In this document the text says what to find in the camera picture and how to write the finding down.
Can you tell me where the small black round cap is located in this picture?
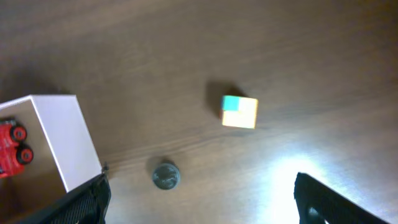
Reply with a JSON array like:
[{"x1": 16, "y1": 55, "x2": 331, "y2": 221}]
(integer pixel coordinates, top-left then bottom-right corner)
[{"x1": 151, "y1": 163, "x2": 181, "y2": 190}]

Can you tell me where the white open cardboard box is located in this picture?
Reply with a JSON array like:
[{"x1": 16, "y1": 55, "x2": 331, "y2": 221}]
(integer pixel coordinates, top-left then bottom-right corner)
[{"x1": 1, "y1": 95, "x2": 102, "y2": 192}]

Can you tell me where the red toy fire truck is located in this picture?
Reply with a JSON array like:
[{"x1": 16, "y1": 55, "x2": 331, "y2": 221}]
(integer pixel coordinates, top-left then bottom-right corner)
[{"x1": 1, "y1": 119, "x2": 34, "y2": 179}]

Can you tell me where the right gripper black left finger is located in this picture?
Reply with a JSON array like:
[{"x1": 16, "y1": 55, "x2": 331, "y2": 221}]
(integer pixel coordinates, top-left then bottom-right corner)
[{"x1": 18, "y1": 173, "x2": 111, "y2": 224}]

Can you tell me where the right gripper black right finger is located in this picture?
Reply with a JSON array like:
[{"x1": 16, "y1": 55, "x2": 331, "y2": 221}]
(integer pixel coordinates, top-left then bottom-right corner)
[{"x1": 294, "y1": 172, "x2": 387, "y2": 224}]

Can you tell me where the multicolour puzzle cube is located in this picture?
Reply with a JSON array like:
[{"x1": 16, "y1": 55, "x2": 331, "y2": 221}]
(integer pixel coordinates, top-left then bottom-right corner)
[{"x1": 221, "y1": 95, "x2": 259, "y2": 129}]

